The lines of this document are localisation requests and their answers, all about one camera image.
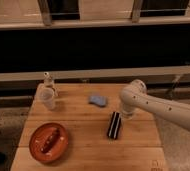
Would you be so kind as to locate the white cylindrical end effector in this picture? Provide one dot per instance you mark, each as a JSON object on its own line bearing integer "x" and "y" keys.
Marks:
{"x": 127, "y": 114}

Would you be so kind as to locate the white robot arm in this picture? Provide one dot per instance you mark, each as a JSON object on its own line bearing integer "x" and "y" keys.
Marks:
{"x": 134, "y": 95}

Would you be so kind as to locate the blue sponge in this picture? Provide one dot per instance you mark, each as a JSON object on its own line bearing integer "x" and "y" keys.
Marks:
{"x": 97, "y": 100}

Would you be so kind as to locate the hot dog sausage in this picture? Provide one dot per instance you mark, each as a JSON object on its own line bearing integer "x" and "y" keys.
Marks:
{"x": 50, "y": 141}

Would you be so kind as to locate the clear plastic cup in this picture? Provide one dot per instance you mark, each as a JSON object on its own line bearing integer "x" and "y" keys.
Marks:
{"x": 47, "y": 97}

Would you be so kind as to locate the orange plate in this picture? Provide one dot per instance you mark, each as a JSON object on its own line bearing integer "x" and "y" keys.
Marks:
{"x": 38, "y": 139}

